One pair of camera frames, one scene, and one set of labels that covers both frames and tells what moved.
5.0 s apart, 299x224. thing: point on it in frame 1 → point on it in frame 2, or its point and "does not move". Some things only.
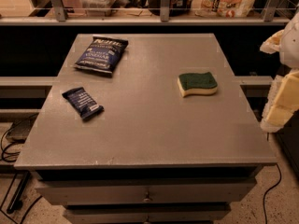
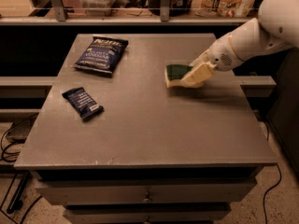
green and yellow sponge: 203,83 → 175,73
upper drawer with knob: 156,193 does not move
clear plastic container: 98,1 does not move
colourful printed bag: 224,1 does not move
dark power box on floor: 21,129 does not move
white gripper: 291,47 → 221,56
